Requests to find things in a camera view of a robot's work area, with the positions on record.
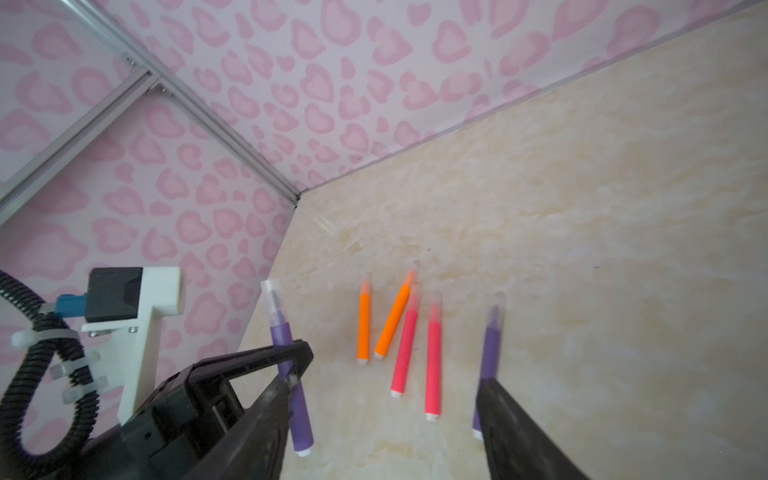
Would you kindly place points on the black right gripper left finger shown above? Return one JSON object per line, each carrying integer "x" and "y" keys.
{"x": 255, "y": 447}

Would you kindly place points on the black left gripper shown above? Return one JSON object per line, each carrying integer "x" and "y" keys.
{"x": 183, "y": 420}

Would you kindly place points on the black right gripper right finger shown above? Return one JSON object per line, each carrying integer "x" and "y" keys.
{"x": 515, "y": 446}

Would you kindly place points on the purple marker pen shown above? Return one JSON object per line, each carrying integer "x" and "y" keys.
{"x": 299, "y": 423}
{"x": 490, "y": 354}

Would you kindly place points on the translucent pen cap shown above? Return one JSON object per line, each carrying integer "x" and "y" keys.
{"x": 497, "y": 311}
{"x": 271, "y": 291}

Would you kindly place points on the pink highlighter pen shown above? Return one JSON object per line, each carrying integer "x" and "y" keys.
{"x": 434, "y": 351}
{"x": 406, "y": 344}

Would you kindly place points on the orange highlighter pen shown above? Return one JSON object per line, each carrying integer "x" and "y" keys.
{"x": 363, "y": 350}
{"x": 396, "y": 312}

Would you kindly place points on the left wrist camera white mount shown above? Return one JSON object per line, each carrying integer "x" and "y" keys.
{"x": 128, "y": 359}

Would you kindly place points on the diagonal aluminium wall strut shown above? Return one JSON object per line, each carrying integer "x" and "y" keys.
{"x": 45, "y": 166}

